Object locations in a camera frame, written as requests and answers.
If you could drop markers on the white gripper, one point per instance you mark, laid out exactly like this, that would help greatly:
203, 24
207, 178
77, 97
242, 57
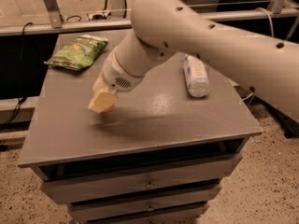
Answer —
116, 75

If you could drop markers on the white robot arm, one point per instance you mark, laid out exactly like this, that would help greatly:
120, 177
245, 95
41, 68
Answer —
264, 65

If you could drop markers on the blue plastic bottle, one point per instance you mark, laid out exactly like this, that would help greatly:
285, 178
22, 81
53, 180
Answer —
195, 76

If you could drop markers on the green chip bag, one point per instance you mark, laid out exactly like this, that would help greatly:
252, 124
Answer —
79, 54

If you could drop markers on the white power strip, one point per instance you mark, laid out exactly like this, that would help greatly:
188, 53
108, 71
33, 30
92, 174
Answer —
95, 16

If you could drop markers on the grey drawer cabinet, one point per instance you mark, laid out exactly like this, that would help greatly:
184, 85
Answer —
158, 155

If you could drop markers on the metal guard rail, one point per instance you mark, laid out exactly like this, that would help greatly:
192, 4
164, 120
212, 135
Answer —
45, 17

